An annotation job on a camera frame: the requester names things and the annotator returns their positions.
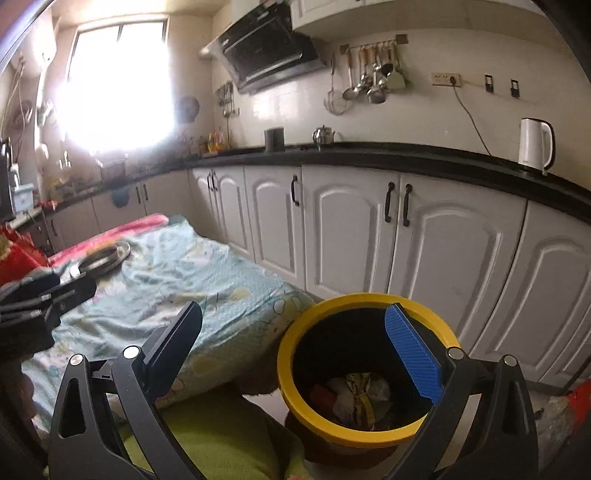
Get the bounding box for white electric kettle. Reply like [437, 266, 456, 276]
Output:
[517, 117, 556, 176]

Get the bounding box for kitchen window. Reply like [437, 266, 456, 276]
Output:
[55, 18, 178, 153]

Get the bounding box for white lower kitchen cabinets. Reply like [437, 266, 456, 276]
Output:
[44, 161, 591, 393]

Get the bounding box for cluster of cooking oil bottles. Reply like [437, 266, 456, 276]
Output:
[198, 131, 230, 155]

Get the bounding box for small wall fan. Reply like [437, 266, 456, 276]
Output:
[174, 95, 201, 123]

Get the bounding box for yellow rimmed black trash bin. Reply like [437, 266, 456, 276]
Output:
[277, 293, 462, 464]

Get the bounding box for black range hood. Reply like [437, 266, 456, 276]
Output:
[201, 0, 328, 95]

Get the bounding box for small hanging utensil rack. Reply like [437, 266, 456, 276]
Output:
[217, 80, 241, 118]

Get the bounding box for round metal pan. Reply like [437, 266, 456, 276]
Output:
[78, 247, 118, 273]

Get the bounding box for red and clear plastic bag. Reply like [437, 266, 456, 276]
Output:
[536, 378, 591, 462]

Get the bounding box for person's yellow green clothing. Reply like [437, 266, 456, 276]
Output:
[117, 385, 315, 480]

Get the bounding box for red floral pillow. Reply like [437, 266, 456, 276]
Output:
[0, 224, 49, 287]

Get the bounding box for row of hanging metal utensils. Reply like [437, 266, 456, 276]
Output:
[342, 41, 407, 104]

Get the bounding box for metal utensil rail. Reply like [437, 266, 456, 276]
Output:
[339, 33, 409, 54]

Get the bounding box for white kitchen cabinets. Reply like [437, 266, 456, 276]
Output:
[291, 0, 546, 33]
[44, 161, 591, 393]

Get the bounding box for black microwave oven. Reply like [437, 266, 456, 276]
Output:
[0, 138, 17, 222]

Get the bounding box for gold triangular snack packet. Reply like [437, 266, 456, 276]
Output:
[344, 373, 392, 422]

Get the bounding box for light blue storage box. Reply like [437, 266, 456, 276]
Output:
[11, 184, 37, 210]

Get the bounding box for metal mesh strainer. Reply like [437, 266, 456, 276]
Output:
[325, 55, 348, 115]

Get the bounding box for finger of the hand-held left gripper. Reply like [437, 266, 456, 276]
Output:
[44, 274, 98, 321]

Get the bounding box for round metal plate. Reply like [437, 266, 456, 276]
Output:
[76, 241, 132, 278]

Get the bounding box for cartoon cat printed blanket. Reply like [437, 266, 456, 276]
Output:
[21, 219, 317, 430]

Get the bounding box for black kitchen countertop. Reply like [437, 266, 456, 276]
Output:
[9, 141, 591, 222]

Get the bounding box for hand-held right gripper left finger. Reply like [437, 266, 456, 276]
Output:
[47, 302, 206, 480]

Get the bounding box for metal cooking pot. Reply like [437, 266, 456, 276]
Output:
[99, 159, 127, 182]

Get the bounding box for black power cable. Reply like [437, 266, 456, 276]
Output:
[452, 83, 492, 158]

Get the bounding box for white upper kitchen cabinets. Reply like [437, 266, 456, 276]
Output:
[291, 0, 546, 33]

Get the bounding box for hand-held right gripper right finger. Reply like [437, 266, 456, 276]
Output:
[379, 302, 541, 480]

